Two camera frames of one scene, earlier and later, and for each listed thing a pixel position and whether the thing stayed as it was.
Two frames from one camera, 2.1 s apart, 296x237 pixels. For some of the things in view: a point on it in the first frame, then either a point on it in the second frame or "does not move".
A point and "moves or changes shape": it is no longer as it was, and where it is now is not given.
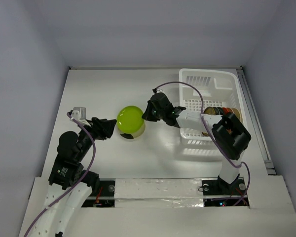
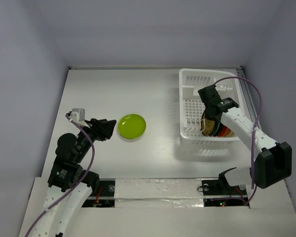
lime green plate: [130, 119] moves or changes shape
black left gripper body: [97, 132] does not move
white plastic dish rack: [200, 89] does not move
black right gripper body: [152, 110] -> [212, 114]
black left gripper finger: [108, 132] does not move
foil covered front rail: [158, 193] does not move
